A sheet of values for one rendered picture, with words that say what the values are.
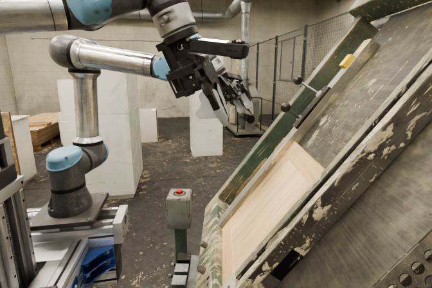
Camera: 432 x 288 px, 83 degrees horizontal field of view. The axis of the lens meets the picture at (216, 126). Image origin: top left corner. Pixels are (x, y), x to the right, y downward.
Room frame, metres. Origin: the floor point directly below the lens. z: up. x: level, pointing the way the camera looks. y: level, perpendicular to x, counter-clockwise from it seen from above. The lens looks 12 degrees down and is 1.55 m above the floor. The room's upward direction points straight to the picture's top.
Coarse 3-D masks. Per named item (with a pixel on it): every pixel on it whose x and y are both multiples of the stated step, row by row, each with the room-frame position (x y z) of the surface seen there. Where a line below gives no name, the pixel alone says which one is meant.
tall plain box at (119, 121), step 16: (112, 80) 2.83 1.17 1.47; (128, 80) 2.97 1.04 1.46; (112, 96) 2.82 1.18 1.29; (128, 96) 2.89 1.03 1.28; (112, 112) 2.82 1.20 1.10; (128, 112) 2.85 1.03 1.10; (112, 128) 2.82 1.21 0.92; (128, 128) 2.85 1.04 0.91; (112, 144) 2.82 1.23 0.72; (128, 144) 2.84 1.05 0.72; (112, 160) 2.81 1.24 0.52; (128, 160) 2.84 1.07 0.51; (96, 176) 2.78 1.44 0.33; (112, 176) 2.81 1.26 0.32; (128, 176) 2.84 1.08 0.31; (96, 192) 2.78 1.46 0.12; (112, 192) 2.81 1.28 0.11; (128, 192) 2.84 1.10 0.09
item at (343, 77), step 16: (368, 48) 0.94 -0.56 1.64; (352, 64) 0.94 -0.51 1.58; (336, 80) 0.95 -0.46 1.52; (336, 96) 0.94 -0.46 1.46; (320, 112) 0.94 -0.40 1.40; (304, 128) 0.94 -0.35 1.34; (288, 144) 0.94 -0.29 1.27; (272, 160) 0.95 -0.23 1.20; (256, 176) 0.96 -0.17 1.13; (240, 192) 0.99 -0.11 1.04; (224, 224) 0.95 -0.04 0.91
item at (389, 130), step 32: (416, 96) 0.50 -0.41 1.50; (384, 128) 0.50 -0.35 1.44; (416, 128) 0.50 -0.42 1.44; (352, 160) 0.50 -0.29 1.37; (384, 160) 0.50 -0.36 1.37; (320, 192) 0.51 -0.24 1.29; (352, 192) 0.50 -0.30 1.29; (288, 224) 0.52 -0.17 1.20; (320, 224) 0.50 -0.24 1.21; (256, 256) 0.54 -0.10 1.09; (288, 256) 0.50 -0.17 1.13
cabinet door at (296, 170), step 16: (288, 160) 0.88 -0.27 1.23; (304, 160) 0.78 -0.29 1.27; (272, 176) 0.89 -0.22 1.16; (288, 176) 0.80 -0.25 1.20; (304, 176) 0.71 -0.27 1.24; (256, 192) 0.91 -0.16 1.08; (272, 192) 0.81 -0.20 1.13; (288, 192) 0.73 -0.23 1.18; (304, 192) 0.66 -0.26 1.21; (240, 208) 0.93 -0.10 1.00; (256, 208) 0.82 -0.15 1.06; (272, 208) 0.74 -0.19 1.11; (288, 208) 0.66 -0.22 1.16; (240, 224) 0.84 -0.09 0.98; (256, 224) 0.75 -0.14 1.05; (272, 224) 0.67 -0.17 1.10; (224, 240) 0.85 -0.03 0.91; (240, 240) 0.76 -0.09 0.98; (256, 240) 0.68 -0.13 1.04; (224, 256) 0.77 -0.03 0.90; (240, 256) 0.69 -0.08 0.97; (224, 272) 0.70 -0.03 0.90
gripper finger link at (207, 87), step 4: (204, 76) 0.48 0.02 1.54; (204, 80) 0.48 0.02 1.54; (204, 84) 0.48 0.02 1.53; (208, 84) 0.48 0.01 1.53; (204, 88) 0.48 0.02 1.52; (208, 88) 0.48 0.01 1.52; (212, 88) 0.49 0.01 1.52; (204, 92) 0.48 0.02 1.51; (208, 92) 0.48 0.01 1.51; (212, 92) 0.48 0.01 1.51; (208, 96) 0.48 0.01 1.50; (212, 96) 0.48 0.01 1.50; (212, 100) 0.48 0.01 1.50; (216, 100) 0.49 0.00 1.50; (212, 104) 0.49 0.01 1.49; (216, 104) 0.49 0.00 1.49; (212, 108) 0.50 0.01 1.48; (216, 108) 0.49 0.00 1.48
